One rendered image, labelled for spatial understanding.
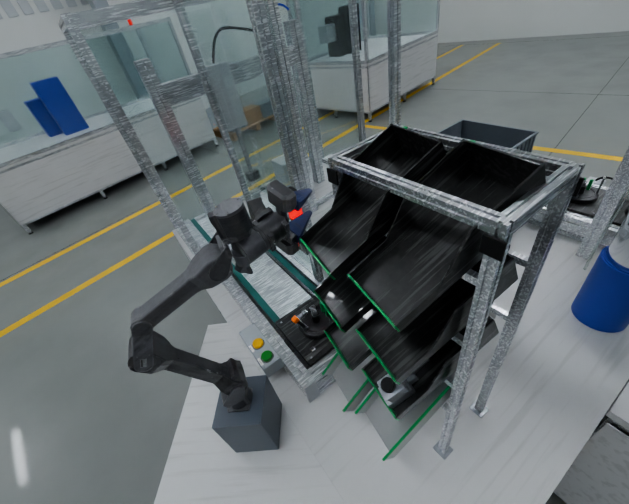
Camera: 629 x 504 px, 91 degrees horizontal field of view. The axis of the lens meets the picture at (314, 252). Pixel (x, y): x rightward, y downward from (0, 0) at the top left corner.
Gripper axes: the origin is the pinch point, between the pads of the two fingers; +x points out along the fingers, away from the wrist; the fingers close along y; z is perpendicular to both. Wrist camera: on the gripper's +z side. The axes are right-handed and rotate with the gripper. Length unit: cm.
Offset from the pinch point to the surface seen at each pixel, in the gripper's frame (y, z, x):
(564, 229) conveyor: 56, -57, 112
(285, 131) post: 3.4, 28.1, 22.2
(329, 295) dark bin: 15.3, -14.1, -5.0
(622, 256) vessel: 23, -65, 66
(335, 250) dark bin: -2.1, -14.1, -4.6
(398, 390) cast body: 17.7, -38.0, -10.7
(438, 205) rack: -18.5, -26.7, 1.4
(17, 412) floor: 200, 146, -149
